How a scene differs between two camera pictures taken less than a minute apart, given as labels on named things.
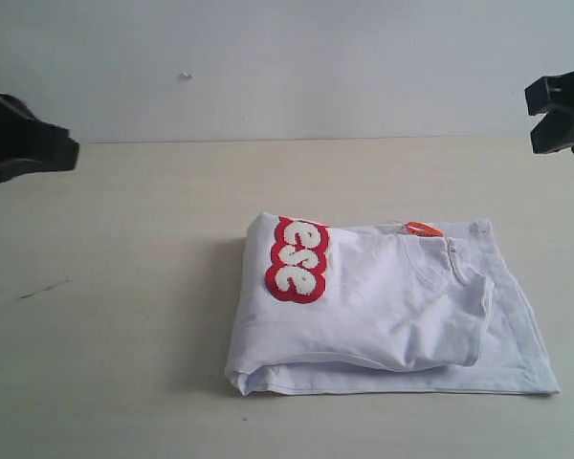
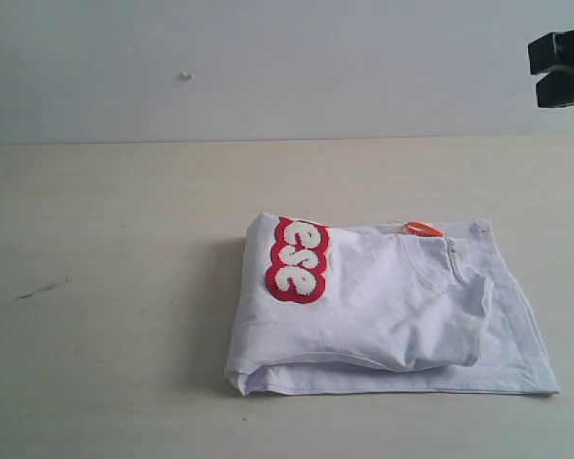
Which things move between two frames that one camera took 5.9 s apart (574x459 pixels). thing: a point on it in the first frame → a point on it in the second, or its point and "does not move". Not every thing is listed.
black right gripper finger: (572, 89) → (567, 49)
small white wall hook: (185, 76) does not move
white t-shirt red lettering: (393, 309) does not move
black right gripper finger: (561, 130) → (562, 86)
